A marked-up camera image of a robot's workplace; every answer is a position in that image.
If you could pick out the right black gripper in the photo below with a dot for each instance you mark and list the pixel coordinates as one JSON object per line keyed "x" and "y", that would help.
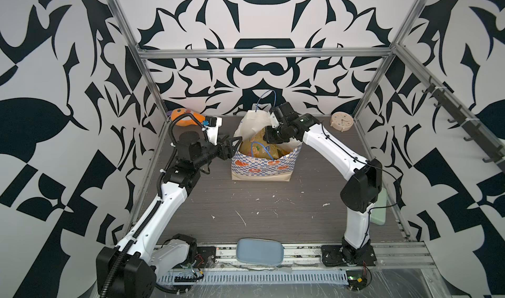
{"x": 269, "y": 137}

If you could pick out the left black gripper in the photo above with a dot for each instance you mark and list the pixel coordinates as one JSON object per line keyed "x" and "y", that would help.
{"x": 227, "y": 151}

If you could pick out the gold snack bag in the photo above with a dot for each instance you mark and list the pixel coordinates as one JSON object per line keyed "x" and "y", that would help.
{"x": 257, "y": 147}

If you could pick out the blue checkered paper bag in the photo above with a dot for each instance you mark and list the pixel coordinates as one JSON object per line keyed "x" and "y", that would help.
{"x": 246, "y": 168}

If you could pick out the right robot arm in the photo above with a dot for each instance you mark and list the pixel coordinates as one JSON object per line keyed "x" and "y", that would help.
{"x": 364, "y": 177}

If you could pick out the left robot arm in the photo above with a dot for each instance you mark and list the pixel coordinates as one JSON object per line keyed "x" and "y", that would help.
{"x": 132, "y": 267}

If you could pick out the beige alarm clock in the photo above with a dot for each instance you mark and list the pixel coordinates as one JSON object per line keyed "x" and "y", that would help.
{"x": 342, "y": 121}

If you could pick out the light green container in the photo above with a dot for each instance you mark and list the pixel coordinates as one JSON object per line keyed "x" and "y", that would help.
{"x": 378, "y": 214}

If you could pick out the small circuit board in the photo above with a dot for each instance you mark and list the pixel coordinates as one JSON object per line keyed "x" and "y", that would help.
{"x": 358, "y": 280}

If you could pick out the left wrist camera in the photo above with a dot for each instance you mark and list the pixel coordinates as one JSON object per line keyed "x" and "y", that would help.
{"x": 211, "y": 125}

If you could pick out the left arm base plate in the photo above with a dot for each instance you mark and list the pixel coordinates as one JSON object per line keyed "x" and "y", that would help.
{"x": 201, "y": 257}

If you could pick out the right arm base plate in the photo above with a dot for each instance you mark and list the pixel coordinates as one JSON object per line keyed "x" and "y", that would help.
{"x": 346, "y": 255}

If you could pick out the white cable duct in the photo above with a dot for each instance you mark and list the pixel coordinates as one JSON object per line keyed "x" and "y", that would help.
{"x": 271, "y": 277}

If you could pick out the black hook rail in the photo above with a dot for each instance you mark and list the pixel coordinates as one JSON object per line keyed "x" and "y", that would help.
{"x": 462, "y": 117}

